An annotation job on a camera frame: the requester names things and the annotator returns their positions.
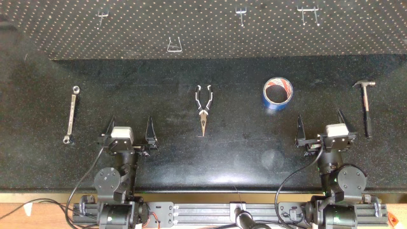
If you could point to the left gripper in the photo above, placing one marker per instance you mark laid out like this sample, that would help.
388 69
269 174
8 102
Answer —
146 150

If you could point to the mounting rail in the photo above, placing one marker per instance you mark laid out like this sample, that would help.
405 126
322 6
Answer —
203 213

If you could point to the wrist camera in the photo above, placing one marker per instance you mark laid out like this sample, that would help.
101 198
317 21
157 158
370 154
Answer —
122 132
336 129

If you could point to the metal hook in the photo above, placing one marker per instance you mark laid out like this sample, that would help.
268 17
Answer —
102 14
174 50
241 12
307 9

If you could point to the roll of blue tape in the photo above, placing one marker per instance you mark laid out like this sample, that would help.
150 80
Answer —
276 106

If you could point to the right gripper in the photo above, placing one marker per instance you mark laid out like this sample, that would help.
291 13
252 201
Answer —
310 144

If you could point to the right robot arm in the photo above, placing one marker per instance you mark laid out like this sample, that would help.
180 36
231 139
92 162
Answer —
351 182

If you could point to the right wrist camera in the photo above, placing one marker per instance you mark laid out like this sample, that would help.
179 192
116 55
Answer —
336 129

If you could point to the black pegboard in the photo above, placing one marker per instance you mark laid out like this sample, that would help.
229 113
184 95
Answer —
206 28

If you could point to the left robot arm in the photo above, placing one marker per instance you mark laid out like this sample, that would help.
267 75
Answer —
107 182

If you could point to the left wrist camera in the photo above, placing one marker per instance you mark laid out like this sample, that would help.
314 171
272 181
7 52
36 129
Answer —
122 132

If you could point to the black and white pliers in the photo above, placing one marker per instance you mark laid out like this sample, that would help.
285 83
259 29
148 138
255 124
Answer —
203 118

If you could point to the hammer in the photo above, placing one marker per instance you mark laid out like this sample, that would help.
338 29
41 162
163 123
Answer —
365 98

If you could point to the wrench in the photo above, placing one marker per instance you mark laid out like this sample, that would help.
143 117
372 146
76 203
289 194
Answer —
71 114

